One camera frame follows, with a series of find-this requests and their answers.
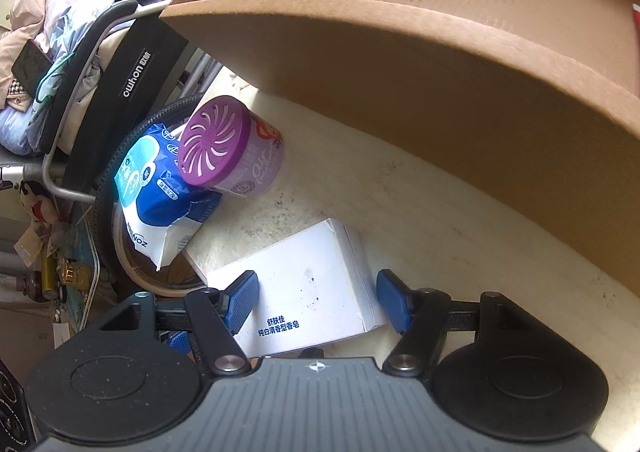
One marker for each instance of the red white toothpaste tube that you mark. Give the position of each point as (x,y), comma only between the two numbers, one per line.
(636,12)

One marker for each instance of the blue wet wipes pack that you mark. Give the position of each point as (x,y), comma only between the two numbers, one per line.
(162,212)

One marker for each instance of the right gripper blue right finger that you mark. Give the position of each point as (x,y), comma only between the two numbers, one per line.
(395,299)

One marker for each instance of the purple air freshener can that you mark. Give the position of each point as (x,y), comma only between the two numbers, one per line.
(228,148)

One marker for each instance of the white soap box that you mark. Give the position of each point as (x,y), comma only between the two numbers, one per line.
(315,287)

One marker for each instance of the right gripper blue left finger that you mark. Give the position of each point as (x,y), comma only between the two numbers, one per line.
(216,316)

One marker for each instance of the black wheelchair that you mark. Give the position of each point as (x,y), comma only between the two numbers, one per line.
(140,86)

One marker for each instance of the small plush toy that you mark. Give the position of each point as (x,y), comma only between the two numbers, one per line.
(37,202)

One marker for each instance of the pile of clothes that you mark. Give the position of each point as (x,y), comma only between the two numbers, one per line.
(56,27)

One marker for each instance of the brown cardboard box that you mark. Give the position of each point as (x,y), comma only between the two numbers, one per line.
(534,102)

